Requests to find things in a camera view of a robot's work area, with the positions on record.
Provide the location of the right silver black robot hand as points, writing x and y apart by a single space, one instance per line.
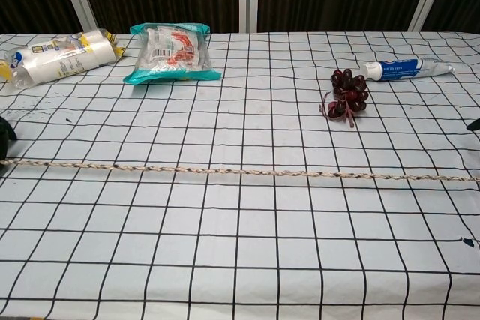
475 127

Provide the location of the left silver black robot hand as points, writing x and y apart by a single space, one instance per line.
5 136

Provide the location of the blue white toothpaste tube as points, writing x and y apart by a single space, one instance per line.
397 69

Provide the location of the white yellow snack pack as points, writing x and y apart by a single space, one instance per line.
67 59

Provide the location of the dark red grape bunch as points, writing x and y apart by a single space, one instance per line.
348 87

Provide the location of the teal cotton swab bag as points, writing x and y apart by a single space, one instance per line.
168 54

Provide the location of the white black checkered tablecloth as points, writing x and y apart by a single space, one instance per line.
240 241

